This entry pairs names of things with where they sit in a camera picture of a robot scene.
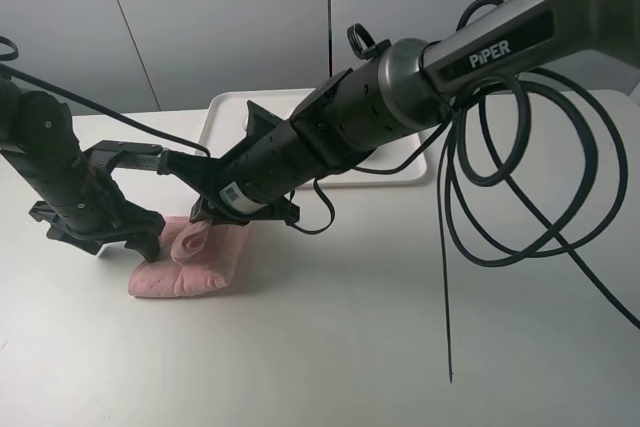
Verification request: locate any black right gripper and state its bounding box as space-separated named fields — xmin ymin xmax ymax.
xmin=162 ymin=150 xmax=300 ymax=226

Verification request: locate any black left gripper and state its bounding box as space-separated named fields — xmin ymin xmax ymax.
xmin=29 ymin=181 xmax=165 ymax=263

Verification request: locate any pink terry towel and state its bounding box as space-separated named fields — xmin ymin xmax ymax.
xmin=128 ymin=216 xmax=250 ymax=299

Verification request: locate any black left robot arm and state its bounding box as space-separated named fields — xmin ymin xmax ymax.
xmin=1 ymin=78 xmax=165 ymax=262

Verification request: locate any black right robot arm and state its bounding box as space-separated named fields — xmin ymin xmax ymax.
xmin=158 ymin=0 xmax=639 ymax=225

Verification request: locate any white rectangular plastic tray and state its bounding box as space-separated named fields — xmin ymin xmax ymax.
xmin=197 ymin=88 xmax=430 ymax=190

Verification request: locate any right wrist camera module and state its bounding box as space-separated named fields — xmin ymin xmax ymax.
xmin=245 ymin=100 xmax=284 ymax=143

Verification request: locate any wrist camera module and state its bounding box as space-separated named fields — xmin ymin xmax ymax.
xmin=84 ymin=140 xmax=164 ymax=173
xmin=245 ymin=100 xmax=284 ymax=143

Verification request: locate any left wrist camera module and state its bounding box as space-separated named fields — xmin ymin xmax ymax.
xmin=84 ymin=140 xmax=164 ymax=173

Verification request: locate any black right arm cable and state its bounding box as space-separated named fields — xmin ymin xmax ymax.
xmin=284 ymin=0 xmax=640 ymax=384

